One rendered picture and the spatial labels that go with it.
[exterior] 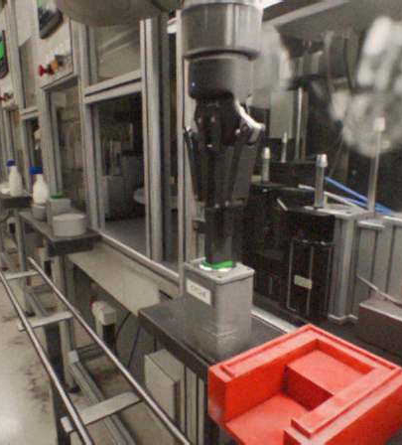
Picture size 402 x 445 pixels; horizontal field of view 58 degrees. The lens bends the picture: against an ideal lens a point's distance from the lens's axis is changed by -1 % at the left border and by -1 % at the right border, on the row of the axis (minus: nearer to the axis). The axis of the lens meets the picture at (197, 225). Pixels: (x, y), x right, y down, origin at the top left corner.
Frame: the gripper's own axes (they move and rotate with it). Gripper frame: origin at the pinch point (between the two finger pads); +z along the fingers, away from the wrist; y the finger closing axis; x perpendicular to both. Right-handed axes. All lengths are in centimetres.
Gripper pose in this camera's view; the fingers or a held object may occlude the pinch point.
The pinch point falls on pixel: (218, 235)
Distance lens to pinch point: 46.2
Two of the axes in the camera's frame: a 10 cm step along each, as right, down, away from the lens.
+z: 0.0, 9.7, 2.2
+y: -5.8, -1.8, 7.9
